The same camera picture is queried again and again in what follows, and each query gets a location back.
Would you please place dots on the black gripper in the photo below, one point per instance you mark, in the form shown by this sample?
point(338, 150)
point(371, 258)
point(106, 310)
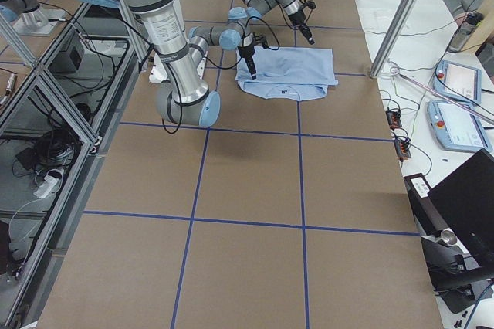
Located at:
point(245, 52)
point(299, 20)

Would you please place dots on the light blue t-shirt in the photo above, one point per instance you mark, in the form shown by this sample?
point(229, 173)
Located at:
point(293, 73)

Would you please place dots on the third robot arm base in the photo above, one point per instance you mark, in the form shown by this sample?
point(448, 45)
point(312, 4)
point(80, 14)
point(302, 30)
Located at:
point(30, 18)

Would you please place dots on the long metal grabber stick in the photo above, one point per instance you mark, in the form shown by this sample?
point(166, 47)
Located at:
point(395, 71)

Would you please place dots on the orange black usb hub upper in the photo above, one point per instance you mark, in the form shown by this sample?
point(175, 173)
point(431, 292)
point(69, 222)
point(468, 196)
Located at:
point(394, 119)

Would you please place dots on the orange black usb hub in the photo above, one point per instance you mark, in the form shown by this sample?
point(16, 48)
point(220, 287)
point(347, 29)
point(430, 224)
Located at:
point(402, 149)
point(394, 119)

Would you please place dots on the orange black usb hub lower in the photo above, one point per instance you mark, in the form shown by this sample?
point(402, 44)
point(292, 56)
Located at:
point(402, 149)

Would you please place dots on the upper teach pendant tablet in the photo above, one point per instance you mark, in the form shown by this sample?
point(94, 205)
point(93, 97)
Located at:
point(458, 81)

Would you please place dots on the teach pendant tablet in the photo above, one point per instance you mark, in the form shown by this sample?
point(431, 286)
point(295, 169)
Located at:
point(455, 128)
point(458, 81)

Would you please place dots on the lower teach pendant tablet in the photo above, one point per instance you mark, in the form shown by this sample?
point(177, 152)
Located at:
point(455, 128)

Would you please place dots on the white power strip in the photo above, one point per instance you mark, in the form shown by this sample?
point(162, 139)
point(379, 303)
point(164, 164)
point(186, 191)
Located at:
point(47, 186)

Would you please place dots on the aluminium frame post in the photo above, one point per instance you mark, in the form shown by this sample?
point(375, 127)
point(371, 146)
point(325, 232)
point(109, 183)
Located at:
point(391, 37)

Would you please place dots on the aluminium frame cage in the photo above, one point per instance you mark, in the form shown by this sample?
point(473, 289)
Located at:
point(57, 119)

